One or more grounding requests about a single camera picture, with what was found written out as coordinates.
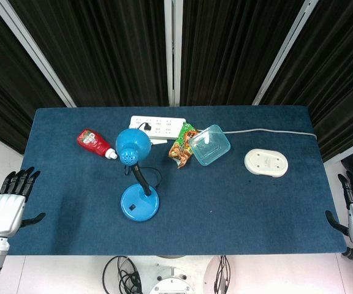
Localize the blue desk lamp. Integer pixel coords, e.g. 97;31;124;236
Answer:
115;128;161;222

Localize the white power strip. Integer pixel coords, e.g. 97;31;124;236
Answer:
128;115;186;145

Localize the green snack bag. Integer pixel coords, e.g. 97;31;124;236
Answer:
168;121;202;170

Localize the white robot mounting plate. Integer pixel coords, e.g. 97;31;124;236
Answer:
148;255;195;294

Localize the grey power strip cable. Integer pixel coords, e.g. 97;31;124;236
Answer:
222;128;317;139

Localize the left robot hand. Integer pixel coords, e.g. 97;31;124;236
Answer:
0;167;46;238

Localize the white oval soap dish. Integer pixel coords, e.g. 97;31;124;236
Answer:
244;148;289;178

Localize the clear blue plastic container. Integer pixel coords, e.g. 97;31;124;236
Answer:
189;124;232;167

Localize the red ketchup bottle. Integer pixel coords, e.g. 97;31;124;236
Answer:
77;128;118;160

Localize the blue table mat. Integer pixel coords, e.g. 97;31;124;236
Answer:
6;105;347;257

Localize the black cable bundle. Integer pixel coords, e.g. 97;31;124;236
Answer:
213;255;232;294
102;255;143;294

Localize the thin black cable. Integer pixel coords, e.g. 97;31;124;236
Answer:
123;165;162;188

